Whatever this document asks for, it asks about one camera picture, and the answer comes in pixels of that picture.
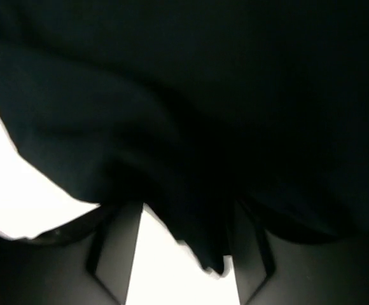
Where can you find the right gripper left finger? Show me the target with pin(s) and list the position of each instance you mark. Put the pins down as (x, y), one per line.
(111, 255)

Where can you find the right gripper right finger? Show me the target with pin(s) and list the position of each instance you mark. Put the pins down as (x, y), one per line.
(252, 257)

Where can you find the black t shirt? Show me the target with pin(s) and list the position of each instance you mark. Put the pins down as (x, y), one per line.
(189, 106)

